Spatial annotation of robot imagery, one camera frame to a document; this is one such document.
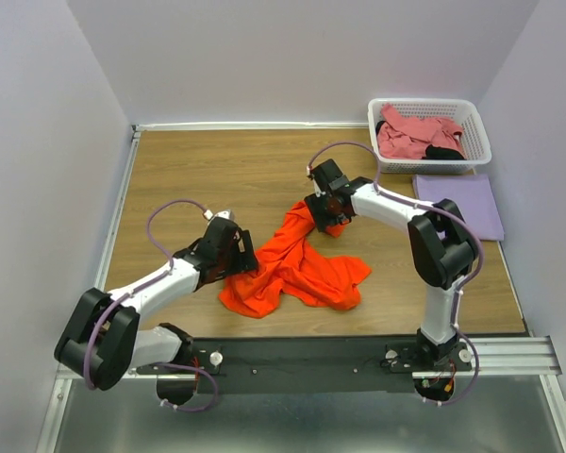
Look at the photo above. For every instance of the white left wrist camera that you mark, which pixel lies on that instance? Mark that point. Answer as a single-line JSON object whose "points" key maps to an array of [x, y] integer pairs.
{"points": [[225, 214]]}

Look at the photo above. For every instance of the white plastic laundry basket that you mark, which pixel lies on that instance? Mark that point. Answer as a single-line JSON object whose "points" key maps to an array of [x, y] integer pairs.
{"points": [[474, 141]]}

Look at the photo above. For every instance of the folded lavender t-shirt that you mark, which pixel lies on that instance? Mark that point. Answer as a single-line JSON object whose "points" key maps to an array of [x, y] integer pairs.
{"points": [[473, 196]]}

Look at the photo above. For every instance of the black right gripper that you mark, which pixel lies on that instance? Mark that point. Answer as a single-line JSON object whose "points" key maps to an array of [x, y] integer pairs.
{"points": [[314, 201]]}

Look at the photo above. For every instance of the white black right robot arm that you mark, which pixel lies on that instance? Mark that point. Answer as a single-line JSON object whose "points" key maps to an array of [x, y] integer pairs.
{"points": [[442, 248]]}

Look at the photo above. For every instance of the pink t-shirt in basket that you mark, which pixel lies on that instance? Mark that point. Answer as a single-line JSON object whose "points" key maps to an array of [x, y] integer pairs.
{"points": [[441, 131]]}

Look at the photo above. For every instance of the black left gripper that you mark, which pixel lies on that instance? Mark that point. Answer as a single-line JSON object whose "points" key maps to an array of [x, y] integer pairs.
{"points": [[245, 260]]}

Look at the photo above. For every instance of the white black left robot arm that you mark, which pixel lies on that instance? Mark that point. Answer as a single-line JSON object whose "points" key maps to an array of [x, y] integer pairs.
{"points": [[102, 339]]}

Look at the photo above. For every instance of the aluminium frame rail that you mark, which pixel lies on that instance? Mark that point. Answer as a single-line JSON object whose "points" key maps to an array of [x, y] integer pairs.
{"points": [[516, 404]]}

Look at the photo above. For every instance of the black garment in basket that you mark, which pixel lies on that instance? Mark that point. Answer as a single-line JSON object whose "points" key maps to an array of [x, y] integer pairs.
{"points": [[393, 144]]}

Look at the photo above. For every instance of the orange t-shirt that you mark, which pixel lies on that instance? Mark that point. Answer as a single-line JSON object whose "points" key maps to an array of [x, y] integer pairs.
{"points": [[289, 264]]}

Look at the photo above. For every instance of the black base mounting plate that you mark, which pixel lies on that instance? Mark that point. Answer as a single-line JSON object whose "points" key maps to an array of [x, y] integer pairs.
{"points": [[312, 365]]}

